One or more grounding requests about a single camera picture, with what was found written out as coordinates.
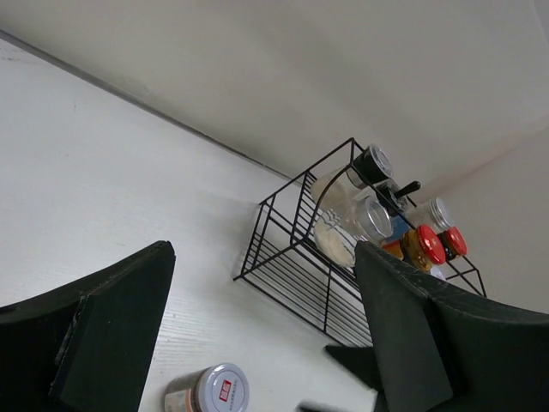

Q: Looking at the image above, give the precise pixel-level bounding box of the silver-lid blue-label jar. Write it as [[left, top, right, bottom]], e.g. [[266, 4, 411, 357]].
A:
[[389, 197, 455, 240]]

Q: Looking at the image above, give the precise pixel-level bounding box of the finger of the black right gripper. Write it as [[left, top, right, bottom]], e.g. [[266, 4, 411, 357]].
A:
[[298, 401, 337, 412]]

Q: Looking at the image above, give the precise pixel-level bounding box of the black-pump-lid spice jar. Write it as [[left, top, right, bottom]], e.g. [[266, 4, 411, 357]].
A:
[[377, 179, 421, 216]]

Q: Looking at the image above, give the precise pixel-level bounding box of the black wire shelf rack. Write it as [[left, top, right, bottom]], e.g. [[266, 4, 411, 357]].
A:
[[238, 139, 486, 346]]

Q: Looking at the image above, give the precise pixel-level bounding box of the grey-lid reddish sauce jar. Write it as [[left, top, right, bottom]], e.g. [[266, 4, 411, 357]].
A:
[[163, 362, 250, 412]]

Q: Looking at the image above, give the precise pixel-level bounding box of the glass-lid spice jar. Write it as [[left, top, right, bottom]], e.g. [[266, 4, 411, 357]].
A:
[[311, 143, 395, 205]]

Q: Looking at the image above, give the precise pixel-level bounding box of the small red-cap brown bottle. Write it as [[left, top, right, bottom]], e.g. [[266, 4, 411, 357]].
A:
[[382, 225, 446, 272]]

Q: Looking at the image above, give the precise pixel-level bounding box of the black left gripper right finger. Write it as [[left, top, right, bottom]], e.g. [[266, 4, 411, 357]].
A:
[[326, 242, 548, 411]]

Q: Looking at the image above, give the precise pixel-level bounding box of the silver-lid white powder jar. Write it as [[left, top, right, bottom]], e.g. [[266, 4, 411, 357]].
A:
[[314, 195, 394, 268]]

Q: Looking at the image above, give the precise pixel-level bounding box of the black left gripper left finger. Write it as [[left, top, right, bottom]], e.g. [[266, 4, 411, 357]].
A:
[[1, 241, 175, 411]]

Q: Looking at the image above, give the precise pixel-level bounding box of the red-lid brown sauce bottle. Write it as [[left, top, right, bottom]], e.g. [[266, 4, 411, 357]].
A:
[[437, 227, 468, 262]]

